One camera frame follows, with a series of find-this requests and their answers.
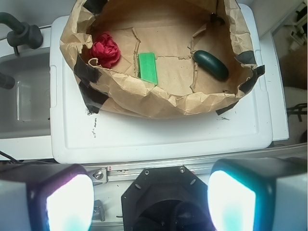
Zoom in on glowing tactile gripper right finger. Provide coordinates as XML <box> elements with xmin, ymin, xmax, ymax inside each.
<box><xmin>207</xmin><ymin>157</ymin><xmax>308</xmax><ymax>231</ymax></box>

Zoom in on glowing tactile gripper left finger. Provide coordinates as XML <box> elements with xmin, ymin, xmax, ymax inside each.
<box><xmin>0</xmin><ymin>163</ymin><xmax>94</xmax><ymax>231</ymax></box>

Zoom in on dark green plastic pickle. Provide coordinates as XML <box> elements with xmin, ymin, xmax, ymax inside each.
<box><xmin>193</xmin><ymin>50</ymin><xmax>229</xmax><ymax>81</ymax></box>

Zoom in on white plastic bin lid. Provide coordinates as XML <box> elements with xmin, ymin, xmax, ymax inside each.
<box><xmin>50</xmin><ymin>16</ymin><xmax>273</xmax><ymax>164</ymax></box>

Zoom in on translucent plastic bin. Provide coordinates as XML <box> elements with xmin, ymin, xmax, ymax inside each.
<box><xmin>0</xmin><ymin>48</ymin><xmax>51</xmax><ymax>139</ymax></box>

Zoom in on crumpled red cloth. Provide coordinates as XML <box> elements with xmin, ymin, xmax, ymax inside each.
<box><xmin>90</xmin><ymin>31</ymin><xmax>121</xmax><ymax>68</ymax></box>

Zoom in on bright green plastic block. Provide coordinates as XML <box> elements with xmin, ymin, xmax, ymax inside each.
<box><xmin>138</xmin><ymin>52</ymin><xmax>158</xmax><ymax>85</ymax></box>

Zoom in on brown paper bag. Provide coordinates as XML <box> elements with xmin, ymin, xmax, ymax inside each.
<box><xmin>60</xmin><ymin>0</ymin><xmax>265</xmax><ymax>119</ymax></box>

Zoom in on black octagonal mount plate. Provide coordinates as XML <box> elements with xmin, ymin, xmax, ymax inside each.
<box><xmin>121</xmin><ymin>166</ymin><xmax>215</xmax><ymax>231</ymax></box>

